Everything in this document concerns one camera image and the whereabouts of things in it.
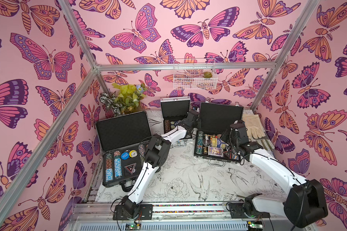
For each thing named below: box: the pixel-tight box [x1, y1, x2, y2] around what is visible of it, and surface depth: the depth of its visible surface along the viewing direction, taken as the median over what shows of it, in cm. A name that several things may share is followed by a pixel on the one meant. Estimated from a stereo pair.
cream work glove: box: [242, 113, 275, 151], surface depth 108 cm
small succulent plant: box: [202, 71, 213, 78], surface depth 94 cm
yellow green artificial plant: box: [111, 82, 147, 115], surface depth 105 cm
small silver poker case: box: [160, 96, 191, 135], surface depth 101 cm
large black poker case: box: [94, 111, 153, 192], surface depth 93 cm
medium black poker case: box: [193, 102, 244, 167], surface depth 99 cm
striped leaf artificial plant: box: [99, 90, 123, 116], surface depth 99 cm
